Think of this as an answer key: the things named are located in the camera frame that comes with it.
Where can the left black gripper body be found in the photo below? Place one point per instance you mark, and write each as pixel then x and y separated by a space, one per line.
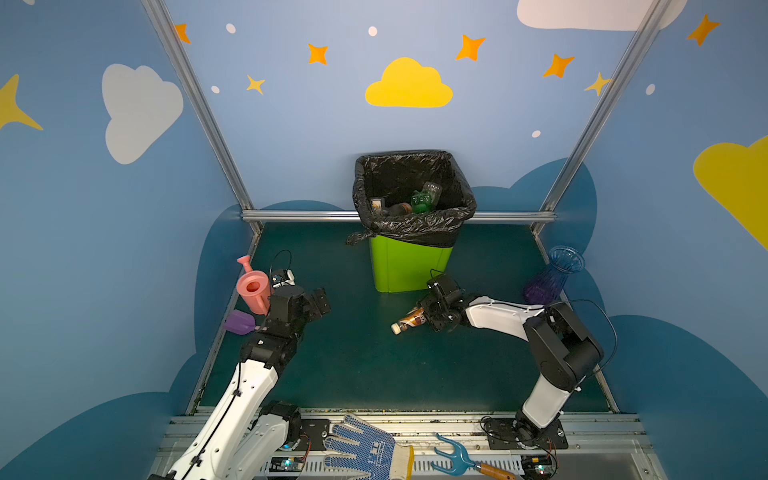
pixel 312 302

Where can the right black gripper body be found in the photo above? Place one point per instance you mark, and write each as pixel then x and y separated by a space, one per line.
pixel 434 309

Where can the gold label brown bottle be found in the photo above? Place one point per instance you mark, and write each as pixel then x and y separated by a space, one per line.
pixel 416 317

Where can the green soda bottle yellow cap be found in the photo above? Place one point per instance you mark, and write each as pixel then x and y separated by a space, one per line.
pixel 422 202

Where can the long orange label red-cap bottle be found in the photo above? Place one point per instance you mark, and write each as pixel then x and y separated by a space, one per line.
pixel 399 209

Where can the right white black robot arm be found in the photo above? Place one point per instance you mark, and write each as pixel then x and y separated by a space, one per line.
pixel 564 349

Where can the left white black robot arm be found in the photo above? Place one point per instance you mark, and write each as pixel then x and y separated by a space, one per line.
pixel 239 437

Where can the green plastic waste bin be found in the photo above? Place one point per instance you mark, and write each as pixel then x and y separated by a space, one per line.
pixel 404 267

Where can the black bin liner bag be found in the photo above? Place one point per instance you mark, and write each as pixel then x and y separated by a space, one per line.
pixel 394 176

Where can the pink plastic watering can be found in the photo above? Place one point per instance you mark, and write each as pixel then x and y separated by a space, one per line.
pixel 254 287

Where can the purple toy shovel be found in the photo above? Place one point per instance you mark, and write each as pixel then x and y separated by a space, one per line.
pixel 241 323

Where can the purple translucent plastic vase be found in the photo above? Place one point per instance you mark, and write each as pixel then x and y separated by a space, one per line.
pixel 548 284

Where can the white blue dotted work glove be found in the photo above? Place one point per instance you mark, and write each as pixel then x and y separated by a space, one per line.
pixel 364 451

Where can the teal hand rake tool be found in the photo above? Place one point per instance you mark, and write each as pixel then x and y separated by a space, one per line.
pixel 461 462

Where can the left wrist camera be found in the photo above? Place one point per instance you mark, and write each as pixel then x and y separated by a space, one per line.
pixel 282 277

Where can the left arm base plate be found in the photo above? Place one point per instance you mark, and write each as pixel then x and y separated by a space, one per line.
pixel 310 435

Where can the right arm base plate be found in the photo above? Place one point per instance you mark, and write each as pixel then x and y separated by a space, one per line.
pixel 519 433

